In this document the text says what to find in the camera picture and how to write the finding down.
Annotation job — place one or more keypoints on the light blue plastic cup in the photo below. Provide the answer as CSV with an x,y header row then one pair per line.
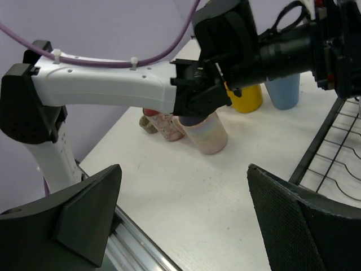
x,y
284,92

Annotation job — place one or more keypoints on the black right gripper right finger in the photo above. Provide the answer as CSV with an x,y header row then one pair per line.
x,y
303,230

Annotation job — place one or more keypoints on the pink smiley face mug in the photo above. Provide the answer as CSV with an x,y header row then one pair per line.
x,y
163,122

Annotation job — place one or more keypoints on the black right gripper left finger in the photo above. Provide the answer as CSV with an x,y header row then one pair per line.
x,y
26,231

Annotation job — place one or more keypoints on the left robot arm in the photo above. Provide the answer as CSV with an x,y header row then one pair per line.
x,y
35,92

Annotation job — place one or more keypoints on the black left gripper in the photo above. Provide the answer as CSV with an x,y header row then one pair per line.
x,y
335,29

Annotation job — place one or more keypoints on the white ceramic cup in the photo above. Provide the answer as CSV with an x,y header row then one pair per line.
x,y
359,106

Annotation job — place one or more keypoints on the small speckled glass cup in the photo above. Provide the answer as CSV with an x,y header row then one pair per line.
x,y
146,125

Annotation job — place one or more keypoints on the yellow ceramic mug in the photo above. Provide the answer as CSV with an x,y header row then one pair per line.
x,y
251,99

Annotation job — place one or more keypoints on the black two-tier dish rack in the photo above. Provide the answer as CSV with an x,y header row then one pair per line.
x,y
331,164

